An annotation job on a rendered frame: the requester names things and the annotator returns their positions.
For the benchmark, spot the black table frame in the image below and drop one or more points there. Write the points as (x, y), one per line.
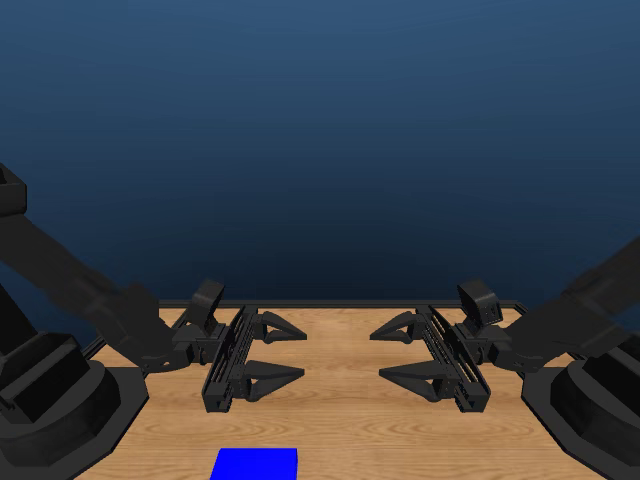
(350, 303)

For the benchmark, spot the blue hollow socket block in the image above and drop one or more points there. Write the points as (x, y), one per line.
(255, 465)

